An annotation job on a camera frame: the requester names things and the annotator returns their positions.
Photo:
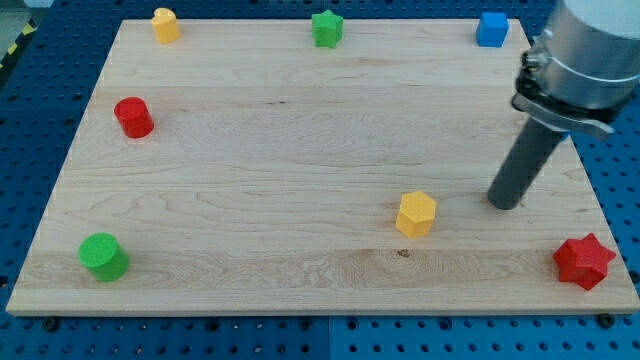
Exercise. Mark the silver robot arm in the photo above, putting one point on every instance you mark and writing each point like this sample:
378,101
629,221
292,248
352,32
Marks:
582,68

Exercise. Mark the yellow hexagon block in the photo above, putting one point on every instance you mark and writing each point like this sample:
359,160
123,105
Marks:
417,212

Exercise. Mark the wooden board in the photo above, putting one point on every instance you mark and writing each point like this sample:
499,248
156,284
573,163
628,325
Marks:
271,182

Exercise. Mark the green star block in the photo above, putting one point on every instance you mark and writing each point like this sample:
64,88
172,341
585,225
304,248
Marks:
327,29

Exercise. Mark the red cylinder block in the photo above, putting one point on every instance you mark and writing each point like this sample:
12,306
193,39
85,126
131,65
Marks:
134,118

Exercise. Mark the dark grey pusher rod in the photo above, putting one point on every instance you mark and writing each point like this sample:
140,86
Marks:
529,153

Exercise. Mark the yellow heart block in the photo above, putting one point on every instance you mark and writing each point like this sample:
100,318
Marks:
165,25

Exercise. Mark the green cylinder block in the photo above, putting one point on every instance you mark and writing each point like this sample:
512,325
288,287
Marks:
102,255

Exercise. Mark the blue cube block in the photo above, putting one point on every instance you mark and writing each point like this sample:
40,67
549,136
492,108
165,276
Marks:
492,29

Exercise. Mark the red star block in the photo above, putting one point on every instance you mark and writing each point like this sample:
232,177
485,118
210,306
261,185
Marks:
583,261

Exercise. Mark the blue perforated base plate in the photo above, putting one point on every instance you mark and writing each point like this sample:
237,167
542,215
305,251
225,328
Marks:
48,81

